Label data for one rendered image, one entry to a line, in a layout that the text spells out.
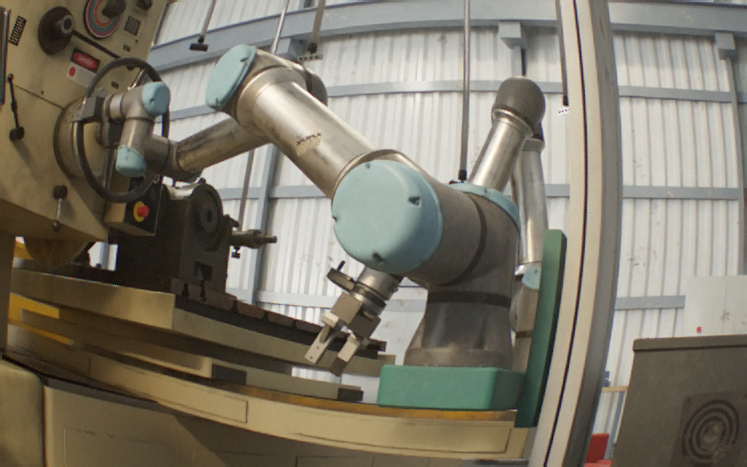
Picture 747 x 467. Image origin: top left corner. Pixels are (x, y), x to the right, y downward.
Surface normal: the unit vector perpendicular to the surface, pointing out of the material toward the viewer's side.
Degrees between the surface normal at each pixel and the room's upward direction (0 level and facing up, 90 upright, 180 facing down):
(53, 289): 90
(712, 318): 90
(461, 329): 72
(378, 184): 95
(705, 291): 90
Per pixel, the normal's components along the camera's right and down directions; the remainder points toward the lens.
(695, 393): -0.43, -0.24
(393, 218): -0.61, -0.17
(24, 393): 0.86, 0.00
